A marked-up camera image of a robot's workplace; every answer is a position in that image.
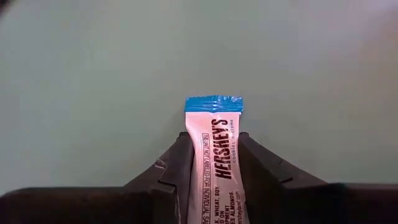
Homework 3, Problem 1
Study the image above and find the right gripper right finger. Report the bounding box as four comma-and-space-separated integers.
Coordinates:
238, 131, 398, 224

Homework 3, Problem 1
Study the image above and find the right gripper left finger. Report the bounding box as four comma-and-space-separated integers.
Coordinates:
0, 131, 195, 224

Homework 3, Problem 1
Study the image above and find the white blue Hershey's bar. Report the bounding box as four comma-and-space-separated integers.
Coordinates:
183, 95, 251, 224

